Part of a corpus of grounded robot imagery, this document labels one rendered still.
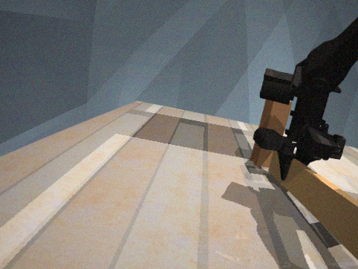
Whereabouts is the brown wooden post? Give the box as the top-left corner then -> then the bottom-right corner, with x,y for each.
250,100 -> 293,168

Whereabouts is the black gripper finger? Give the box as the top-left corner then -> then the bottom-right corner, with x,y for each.
277,149 -> 297,181
295,148 -> 321,166

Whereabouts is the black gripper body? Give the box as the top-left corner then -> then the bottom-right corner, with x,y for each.
253,107 -> 326,153

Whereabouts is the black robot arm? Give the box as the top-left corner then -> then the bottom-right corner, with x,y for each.
260,17 -> 358,160

